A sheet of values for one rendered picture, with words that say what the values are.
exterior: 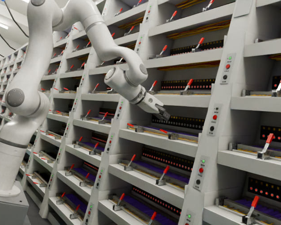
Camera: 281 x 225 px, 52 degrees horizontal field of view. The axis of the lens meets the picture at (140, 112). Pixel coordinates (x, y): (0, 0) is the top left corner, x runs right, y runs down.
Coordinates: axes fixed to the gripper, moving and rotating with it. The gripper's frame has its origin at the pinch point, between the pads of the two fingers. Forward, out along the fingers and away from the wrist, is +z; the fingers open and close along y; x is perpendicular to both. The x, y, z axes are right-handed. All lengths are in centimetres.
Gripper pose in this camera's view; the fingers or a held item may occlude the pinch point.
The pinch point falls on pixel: (163, 115)
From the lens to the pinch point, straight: 128.2
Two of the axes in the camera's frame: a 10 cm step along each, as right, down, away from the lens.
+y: -5.5, -0.6, 8.3
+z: 6.9, 5.2, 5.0
